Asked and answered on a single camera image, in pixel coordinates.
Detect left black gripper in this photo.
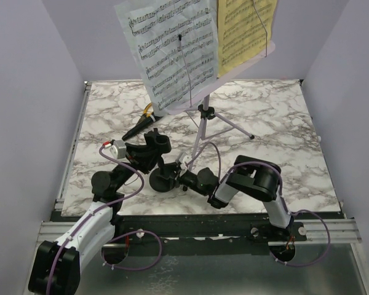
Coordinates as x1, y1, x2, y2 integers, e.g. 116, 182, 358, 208
113, 142, 164, 192

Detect black microphone desk stand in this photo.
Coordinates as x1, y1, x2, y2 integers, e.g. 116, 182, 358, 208
144, 128, 173, 193

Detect black microphone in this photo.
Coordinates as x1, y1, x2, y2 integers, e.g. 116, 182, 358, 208
122, 112, 162, 141

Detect lilac perforated music stand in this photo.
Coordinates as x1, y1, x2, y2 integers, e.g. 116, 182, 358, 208
173, 41, 275, 157

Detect white sheet music page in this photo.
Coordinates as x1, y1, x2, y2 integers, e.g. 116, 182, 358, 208
114, 0, 218, 115

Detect yellow sheet music page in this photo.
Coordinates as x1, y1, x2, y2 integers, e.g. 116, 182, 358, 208
217, 0, 278, 77

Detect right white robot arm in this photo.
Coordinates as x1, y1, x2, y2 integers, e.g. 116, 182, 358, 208
168, 155, 293, 241

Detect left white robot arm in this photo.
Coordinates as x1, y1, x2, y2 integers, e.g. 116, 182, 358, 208
28, 144, 160, 294

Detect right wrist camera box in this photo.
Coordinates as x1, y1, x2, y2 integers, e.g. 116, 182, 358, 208
175, 152, 191, 175

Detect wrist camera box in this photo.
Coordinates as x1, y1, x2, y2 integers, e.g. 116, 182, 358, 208
103, 140, 127, 160
175, 152, 191, 175

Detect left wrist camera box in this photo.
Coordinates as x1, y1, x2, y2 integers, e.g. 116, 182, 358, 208
103, 140, 127, 160

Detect yellow handled pliers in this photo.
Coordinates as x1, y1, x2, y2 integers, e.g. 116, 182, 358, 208
141, 103, 153, 119

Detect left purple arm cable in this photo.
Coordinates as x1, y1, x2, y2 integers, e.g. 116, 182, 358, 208
46, 144, 164, 294

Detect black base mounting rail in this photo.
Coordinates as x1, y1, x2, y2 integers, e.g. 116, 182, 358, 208
113, 213, 307, 256

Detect aluminium extrusion rail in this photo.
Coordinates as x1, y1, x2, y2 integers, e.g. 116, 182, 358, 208
36, 219, 362, 245

